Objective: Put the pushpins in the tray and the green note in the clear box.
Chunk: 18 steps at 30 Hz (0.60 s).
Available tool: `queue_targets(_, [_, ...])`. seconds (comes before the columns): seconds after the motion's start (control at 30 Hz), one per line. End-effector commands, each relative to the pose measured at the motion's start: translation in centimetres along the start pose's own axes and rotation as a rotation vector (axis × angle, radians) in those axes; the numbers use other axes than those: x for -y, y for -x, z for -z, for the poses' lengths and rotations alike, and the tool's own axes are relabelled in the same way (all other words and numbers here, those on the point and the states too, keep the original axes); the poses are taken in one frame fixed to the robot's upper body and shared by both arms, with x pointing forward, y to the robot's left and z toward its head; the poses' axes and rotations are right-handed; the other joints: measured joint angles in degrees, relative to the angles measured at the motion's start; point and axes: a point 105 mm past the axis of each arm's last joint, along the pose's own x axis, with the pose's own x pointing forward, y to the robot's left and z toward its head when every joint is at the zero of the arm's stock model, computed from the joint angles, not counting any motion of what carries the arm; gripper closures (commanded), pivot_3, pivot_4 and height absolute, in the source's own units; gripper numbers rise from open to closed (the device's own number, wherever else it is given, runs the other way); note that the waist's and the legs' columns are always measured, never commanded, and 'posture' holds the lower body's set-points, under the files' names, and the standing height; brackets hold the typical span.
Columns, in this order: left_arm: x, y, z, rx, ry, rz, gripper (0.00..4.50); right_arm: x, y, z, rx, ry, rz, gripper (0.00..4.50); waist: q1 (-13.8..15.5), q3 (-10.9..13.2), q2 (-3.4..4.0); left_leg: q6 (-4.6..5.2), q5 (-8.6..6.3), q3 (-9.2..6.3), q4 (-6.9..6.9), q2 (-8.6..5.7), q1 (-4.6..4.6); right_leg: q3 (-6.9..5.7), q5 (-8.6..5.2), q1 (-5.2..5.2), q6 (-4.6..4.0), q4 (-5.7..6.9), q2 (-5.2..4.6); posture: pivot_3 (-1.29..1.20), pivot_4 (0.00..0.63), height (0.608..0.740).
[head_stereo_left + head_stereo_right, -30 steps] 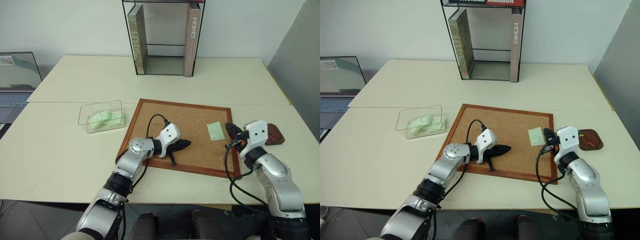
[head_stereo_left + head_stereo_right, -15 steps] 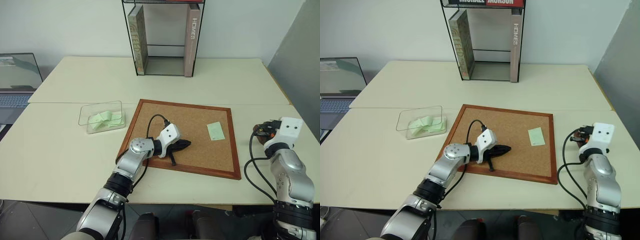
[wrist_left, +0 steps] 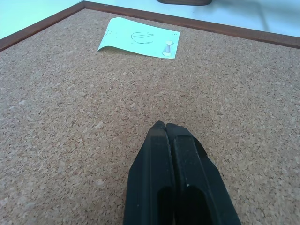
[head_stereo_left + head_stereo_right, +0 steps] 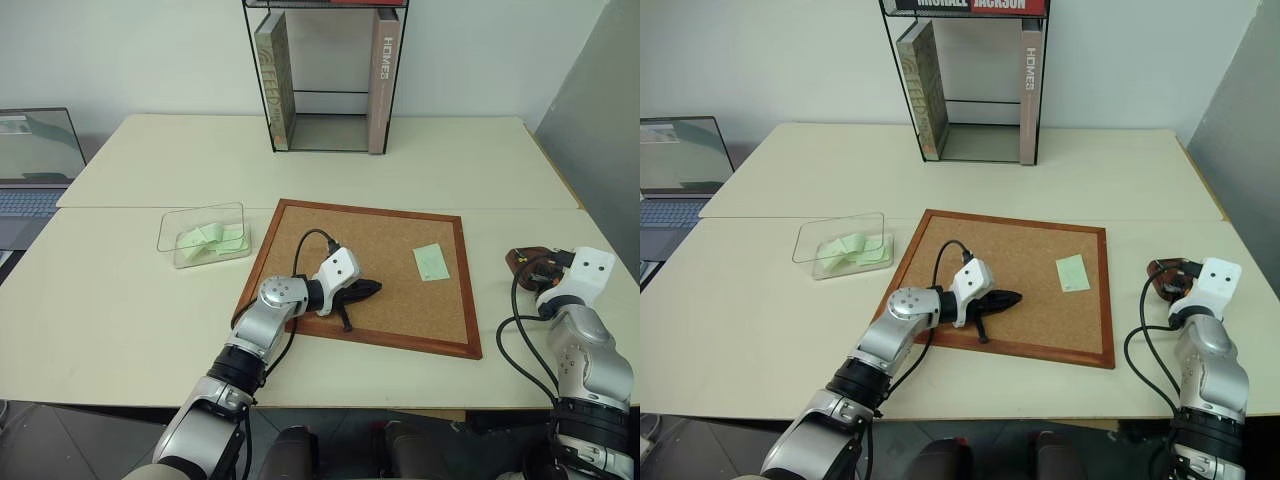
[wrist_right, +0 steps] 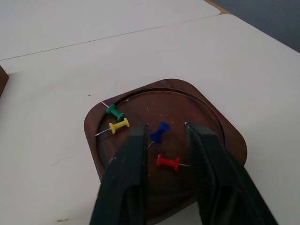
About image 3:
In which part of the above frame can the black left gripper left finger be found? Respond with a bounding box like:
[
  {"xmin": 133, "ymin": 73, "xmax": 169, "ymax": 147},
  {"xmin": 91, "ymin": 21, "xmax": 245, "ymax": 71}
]
[{"xmin": 122, "ymin": 120, "xmax": 176, "ymax": 225}]

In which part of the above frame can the green paper note with scribble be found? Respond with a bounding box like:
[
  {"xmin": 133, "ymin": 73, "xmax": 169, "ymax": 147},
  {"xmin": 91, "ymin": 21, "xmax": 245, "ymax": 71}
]
[{"xmin": 97, "ymin": 17, "xmax": 181, "ymax": 59}]

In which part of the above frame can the cork board with wooden frame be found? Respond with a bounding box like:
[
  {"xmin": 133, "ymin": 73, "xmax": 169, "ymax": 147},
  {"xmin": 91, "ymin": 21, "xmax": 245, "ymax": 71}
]
[{"xmin": 0, "ymin": 0, "xmax": 300, "ymax": 225}]

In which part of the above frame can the dark brown wooden tray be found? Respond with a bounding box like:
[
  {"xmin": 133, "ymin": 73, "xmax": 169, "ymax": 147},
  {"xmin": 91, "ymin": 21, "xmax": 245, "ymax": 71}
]
[{"xmin": 156, "ymin": 0, "xmax": 213, "ymax": 6}]

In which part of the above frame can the white pushpin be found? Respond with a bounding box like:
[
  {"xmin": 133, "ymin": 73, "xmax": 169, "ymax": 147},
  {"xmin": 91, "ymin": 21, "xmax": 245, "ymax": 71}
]
[{"xmin": 163, "ymin": 40, "xmax": 174, "ymax": 57}]

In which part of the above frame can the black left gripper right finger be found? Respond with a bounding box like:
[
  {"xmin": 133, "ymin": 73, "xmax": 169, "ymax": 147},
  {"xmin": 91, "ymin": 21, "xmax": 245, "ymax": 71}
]
[{"xmin": 165, "ymin": 122, "xmax": 242, "ymax": 225}]

